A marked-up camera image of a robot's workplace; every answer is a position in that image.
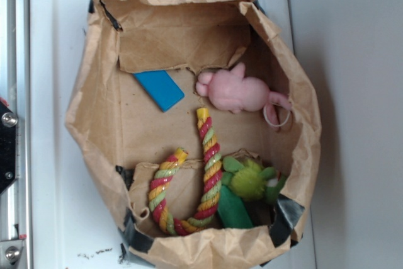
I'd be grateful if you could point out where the multicolored twisted rope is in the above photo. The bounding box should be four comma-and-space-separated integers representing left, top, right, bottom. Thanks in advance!
149, 107, 224, 236

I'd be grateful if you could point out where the blue rectangular block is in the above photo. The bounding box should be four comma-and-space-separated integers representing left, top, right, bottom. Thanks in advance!
133, 71, 184, 112

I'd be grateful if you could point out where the pink plush toy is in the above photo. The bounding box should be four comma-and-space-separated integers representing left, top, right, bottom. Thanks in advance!
196, 62, 292, 129

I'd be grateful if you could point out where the aluminium frame rail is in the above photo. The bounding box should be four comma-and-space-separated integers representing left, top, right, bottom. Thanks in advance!
1, 0, 33, 268

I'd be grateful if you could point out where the brown paper bag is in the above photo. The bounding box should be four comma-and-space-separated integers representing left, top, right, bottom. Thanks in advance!
65, 0, 321, 268

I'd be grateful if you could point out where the white plastic tray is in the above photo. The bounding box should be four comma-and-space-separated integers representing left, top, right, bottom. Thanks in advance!
28, 0, 319, 269

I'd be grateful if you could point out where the green fuzzy plush toy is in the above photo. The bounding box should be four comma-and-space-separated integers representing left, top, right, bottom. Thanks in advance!
222, 156, 288, 205

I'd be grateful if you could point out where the green rectangular block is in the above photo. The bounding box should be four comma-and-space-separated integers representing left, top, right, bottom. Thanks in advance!
217, 185, 254, 229

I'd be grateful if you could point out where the black metal bracket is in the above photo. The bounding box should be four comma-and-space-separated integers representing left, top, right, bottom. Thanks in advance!
0, 101, 18, 193

